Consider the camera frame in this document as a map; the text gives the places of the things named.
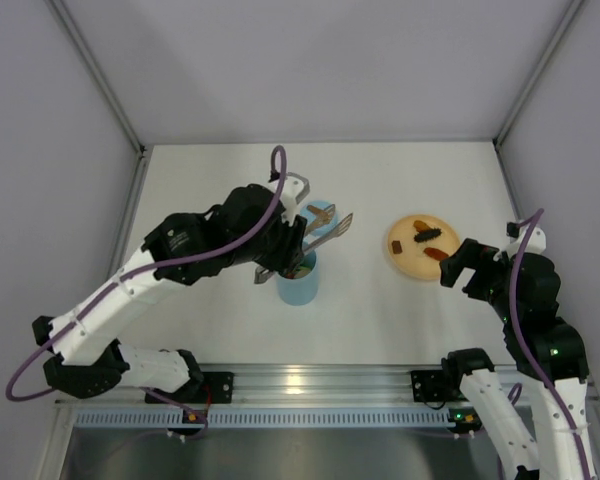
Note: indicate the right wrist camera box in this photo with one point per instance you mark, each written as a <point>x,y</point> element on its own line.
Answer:
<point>533,238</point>

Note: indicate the aluminium frame corner post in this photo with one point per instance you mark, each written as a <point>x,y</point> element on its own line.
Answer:
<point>72,31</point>

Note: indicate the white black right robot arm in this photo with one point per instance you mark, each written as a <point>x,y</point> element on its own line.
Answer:
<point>549,355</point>

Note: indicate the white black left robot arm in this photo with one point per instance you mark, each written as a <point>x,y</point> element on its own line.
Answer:
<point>255,223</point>

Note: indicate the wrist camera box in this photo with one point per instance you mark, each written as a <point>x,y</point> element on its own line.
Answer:
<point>295,189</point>
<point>533,238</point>

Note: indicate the orange yellow fried piece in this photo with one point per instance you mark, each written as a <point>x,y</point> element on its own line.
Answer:
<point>421,226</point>

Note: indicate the orange madeleine cake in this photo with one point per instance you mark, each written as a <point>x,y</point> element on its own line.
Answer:
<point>436,254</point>

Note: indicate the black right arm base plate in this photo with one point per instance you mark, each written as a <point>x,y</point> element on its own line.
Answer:
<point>434,387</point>

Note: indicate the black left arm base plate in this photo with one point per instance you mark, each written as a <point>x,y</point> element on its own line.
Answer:
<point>213,387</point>

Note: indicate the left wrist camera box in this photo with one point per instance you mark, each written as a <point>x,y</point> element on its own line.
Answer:
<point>295,189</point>

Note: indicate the beige round plate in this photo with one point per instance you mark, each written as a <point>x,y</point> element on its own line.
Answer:
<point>412,261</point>

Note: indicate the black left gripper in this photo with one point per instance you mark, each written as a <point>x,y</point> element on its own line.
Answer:
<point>290,245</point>

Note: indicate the right aluminium frame post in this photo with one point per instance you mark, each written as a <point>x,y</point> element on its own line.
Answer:
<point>540,64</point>

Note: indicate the light blue round lid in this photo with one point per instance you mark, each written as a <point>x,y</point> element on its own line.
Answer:
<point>321,217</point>

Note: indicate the brown chocolate square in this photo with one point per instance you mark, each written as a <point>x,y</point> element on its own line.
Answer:
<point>396,246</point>

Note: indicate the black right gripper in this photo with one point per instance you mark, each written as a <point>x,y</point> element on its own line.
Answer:
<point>472,267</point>

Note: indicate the slotted grey cable duct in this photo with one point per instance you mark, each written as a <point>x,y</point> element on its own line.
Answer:
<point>268,418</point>

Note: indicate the light blue cylindrical container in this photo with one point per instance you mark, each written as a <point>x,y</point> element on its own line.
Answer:
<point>302,290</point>

